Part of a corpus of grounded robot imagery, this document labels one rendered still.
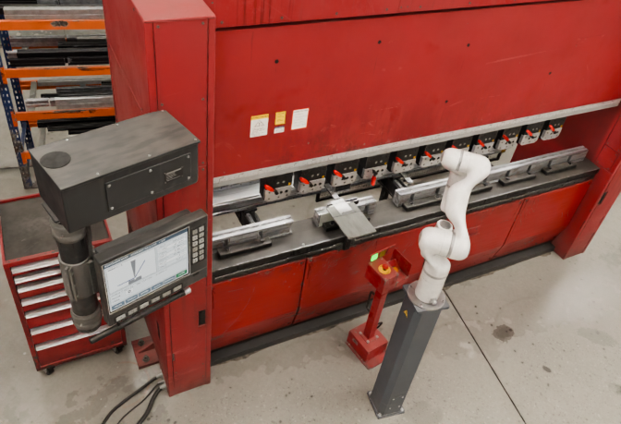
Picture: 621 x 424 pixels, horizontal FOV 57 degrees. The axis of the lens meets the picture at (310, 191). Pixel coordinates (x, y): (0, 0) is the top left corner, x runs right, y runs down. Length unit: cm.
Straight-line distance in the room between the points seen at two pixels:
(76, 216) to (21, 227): 129
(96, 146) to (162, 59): 38
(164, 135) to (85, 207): 37
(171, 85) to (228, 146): 60
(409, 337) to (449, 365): 100
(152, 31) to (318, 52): 84
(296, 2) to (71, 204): 118
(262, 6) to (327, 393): 232
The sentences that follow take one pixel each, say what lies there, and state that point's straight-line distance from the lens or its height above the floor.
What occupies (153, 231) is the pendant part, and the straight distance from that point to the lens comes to 219.
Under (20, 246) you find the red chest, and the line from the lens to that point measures 313.
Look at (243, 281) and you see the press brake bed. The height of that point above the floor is 73.
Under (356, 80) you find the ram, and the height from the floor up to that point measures 183.
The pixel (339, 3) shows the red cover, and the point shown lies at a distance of 252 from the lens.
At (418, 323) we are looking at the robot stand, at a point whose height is 89.
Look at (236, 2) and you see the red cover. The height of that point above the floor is 226.
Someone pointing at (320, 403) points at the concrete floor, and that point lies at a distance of 363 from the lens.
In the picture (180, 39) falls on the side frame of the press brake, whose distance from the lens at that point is 209.
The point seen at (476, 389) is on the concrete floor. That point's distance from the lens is 396.
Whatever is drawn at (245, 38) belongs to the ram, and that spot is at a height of 210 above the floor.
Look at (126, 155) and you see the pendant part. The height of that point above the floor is 195.
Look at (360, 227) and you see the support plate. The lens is 318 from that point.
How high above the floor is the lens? 311
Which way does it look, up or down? 39 degrees down
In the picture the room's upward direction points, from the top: 9 degrees clockwise
